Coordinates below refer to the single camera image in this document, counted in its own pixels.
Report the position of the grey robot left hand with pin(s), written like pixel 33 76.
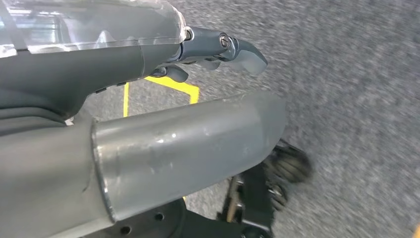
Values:
pixel 180 157

